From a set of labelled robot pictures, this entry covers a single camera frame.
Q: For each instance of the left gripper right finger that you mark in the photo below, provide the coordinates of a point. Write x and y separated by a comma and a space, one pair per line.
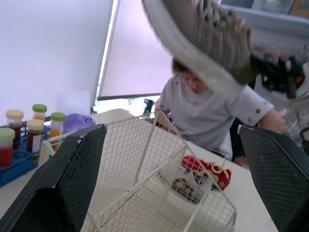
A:
280, 174

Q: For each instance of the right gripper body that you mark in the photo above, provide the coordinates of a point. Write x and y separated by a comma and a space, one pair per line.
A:
272, 72

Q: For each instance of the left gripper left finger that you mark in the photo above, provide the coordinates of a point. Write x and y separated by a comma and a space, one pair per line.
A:
58, 183

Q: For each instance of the large grey lace-up shoe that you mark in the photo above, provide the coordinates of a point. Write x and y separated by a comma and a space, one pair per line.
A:
217, 38

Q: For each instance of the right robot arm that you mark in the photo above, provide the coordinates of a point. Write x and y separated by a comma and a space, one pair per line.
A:
303, 104

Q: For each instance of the blue jar rack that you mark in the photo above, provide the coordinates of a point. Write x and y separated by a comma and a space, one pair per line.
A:
17, 164

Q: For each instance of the cream-lidded jar with brown contents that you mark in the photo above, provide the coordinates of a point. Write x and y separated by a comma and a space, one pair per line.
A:
35, 135

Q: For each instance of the green-lidded jar with yellow contents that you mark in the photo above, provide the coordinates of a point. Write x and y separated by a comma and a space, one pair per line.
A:
57, 128

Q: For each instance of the green-lidded jar with red contents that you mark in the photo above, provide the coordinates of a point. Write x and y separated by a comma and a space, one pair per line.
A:
6, 149

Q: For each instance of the purple plastic bag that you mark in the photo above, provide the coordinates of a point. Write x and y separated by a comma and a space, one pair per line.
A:
77, 123

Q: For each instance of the cream-lidded jar with dark contents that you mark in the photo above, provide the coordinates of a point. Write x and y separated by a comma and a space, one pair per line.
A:
15, 123

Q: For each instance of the green-lidded jar with orange contents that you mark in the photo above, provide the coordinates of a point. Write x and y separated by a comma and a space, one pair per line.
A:
39, 111

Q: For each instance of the person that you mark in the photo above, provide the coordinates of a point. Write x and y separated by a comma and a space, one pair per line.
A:
205, 116

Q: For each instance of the clear pack with brown contents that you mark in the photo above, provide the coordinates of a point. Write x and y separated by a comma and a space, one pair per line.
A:
188, 187

